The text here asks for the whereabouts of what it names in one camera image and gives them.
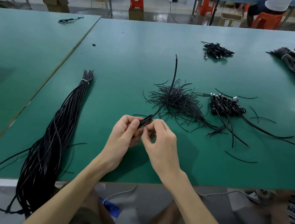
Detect person's left hand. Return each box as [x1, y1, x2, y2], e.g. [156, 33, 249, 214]
[95, 111, 147, 178]

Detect person's right hand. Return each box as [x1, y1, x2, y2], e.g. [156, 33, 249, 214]
[133, 116, 198, 192]

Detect pile of black wire ties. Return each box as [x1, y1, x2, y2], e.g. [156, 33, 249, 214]
[138, 74, 226, 137]

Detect long black cable bundle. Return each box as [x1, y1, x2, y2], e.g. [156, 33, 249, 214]
[0, 55, 96, 224]

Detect small pile of knotted cables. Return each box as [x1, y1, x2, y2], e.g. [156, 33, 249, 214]
[198, 40, 236, 64]

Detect small cable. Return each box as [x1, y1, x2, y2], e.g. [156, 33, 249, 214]
[58, 13, 85, 27]

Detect person's right forearm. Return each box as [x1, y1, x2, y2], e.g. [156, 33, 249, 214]
[162, 173, 259, 224]

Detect person's left forearm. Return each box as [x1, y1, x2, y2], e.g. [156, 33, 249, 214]
[21, 147, 116, 224]

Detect person's brown shorts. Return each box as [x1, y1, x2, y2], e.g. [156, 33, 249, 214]
[64, 185, 131, 224]

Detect blue plastic item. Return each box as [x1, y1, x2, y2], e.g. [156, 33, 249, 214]
[98, 198, 123, 219]

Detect small cardboard box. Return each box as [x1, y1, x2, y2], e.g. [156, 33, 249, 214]
[127, 7, 146, 23]

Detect red plastic stool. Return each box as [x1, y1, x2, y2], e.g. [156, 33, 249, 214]
[128, 0, 146, 12]

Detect orange plastic stool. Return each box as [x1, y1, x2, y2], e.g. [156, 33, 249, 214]
[250, 10, 284, 33]
[199, 0, 216, 18]

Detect open cardboard box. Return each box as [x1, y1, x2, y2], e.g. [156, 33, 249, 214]
[40, 0, 72, 16]

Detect black fan on stand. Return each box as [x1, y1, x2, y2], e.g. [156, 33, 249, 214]
[209, 0, 223, 27]

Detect loose black wire tie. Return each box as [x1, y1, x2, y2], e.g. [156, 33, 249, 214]
[250, 115, 278, 125]
[247, 106, 263, 124]
[223, 151, 259, 165]

